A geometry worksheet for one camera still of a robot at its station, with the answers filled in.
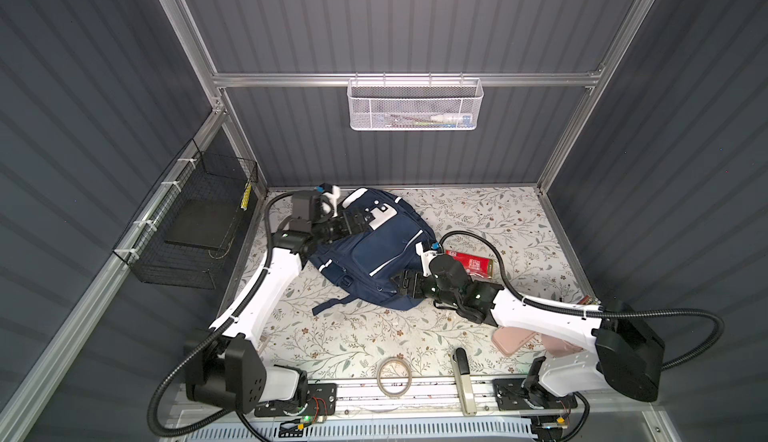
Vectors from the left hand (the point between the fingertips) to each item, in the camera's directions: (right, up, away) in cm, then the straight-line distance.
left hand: (361, 219), depth 80 cm
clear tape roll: (+5, -40, -4) cm, 41 cm away
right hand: (+11, -16, -1) cm, 19 cm away
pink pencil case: (+41, -33, 0) cm, 52 cm away
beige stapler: (+26, -36, -5) cm, 45 cm away
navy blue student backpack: (0, -14, +6) cm, 15 cm away
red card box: (+36, -15, +17) cm, 42 cm away
